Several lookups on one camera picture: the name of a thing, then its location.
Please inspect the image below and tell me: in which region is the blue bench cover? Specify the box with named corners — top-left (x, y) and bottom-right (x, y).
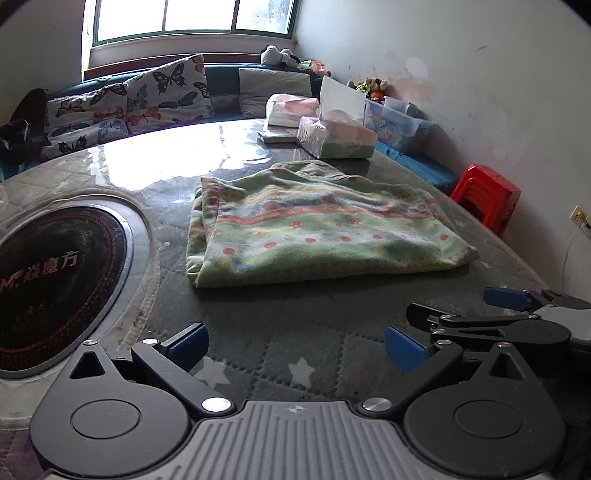
top-left (376, 142), bottom-right (459, 195)

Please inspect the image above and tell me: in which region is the round black induction cooktop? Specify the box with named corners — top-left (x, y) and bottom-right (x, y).
top-left (1, 206), bottom-right (133, 379)

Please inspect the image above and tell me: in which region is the butterfly pillow right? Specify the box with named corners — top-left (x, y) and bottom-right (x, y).
top-left (124, 54), bottom-right (214, 135)

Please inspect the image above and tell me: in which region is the white plush toy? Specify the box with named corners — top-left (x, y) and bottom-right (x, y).
top-left (260, 45), bottom-right (301, 68)

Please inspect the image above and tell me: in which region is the butterfly pillow left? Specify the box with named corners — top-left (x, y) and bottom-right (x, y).
top-left (40, 83), bottom-right (129, 161)

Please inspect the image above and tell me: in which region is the red plastic stool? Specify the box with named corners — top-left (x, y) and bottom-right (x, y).
top-left (451, 164), bottom-right (521, 238)

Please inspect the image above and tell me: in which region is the flat white remote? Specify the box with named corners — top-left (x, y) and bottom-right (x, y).
top-left (257, 128), bottom-right (297, 145)

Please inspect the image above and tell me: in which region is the brown plush toy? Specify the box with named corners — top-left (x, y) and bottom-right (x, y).
top-left (346, 78), bottom-right (389, 103)

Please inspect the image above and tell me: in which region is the wall socket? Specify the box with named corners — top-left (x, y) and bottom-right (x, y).
top-left (570, 206), bottom-right (591, 239)

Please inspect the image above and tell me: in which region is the colourful patterned baby garment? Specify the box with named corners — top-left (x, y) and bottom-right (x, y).
top-left (186, 161), bottom-right (480, 288)

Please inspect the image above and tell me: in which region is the open tissue pack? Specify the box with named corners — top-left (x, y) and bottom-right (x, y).
top-left (297, 77), bottom-right (378, 160)

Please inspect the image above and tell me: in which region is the window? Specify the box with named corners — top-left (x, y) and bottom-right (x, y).
top-left (93, 0), bottom-right (298, 46)

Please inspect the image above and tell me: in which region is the clear plastic storage box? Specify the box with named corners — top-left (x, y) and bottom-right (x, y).
top-left (363, 99), bottom-right (436, 154)

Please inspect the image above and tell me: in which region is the black bag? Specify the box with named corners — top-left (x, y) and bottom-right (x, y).
top-left (0, 88), bottom-right (48, 181)

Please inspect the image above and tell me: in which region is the grey cushion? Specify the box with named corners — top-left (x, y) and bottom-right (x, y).
top-left (238, 68), bottom-right (312, 119)

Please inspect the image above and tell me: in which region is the butterfly pillow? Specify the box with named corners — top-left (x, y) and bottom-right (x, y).
top-left (40, 83), bottom-right (129, 161)
top-left (124, 54), bottom-right (214, 135)

